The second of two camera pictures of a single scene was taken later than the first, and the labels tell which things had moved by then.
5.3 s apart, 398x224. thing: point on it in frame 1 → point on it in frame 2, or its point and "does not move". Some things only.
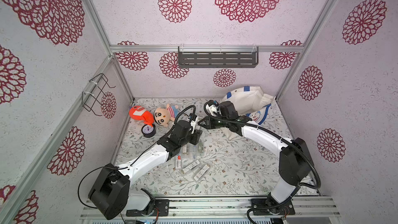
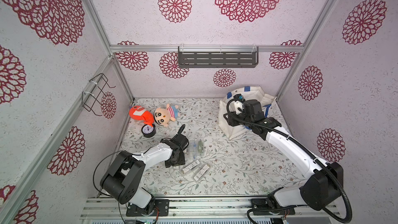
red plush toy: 140,113 does not move
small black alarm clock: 148,130 does not move
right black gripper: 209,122 → 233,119
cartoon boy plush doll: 163,116 does not move
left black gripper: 196,136 → 182,161
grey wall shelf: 217,57 does not move
